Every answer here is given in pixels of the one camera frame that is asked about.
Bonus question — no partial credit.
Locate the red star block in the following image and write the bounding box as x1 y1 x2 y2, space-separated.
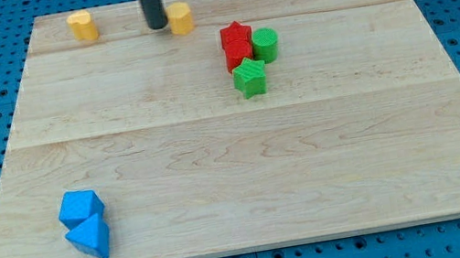
219 21 252 49

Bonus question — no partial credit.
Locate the light wooden board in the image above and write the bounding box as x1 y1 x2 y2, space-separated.
0 0 460 258

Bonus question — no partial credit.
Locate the blue cube block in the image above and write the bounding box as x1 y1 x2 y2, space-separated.
59 189 105 230

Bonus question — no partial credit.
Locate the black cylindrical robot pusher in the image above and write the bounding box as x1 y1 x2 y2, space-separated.
138 0 168 30

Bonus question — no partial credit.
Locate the green cylinder block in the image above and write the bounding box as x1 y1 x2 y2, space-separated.
251 27 279 63

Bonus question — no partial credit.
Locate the blue triangle block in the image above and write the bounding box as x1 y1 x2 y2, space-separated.
65 214 110 258

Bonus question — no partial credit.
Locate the red hexagon block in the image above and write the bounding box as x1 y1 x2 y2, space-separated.
224 39 253 74

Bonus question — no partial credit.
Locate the yellow heart block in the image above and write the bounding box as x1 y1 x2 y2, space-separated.
66 9 100 41

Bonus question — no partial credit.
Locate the green star block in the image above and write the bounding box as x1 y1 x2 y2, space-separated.
232 58 267 100

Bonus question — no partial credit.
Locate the yellow hexagon block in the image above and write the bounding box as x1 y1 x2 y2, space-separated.
166 2 195 35

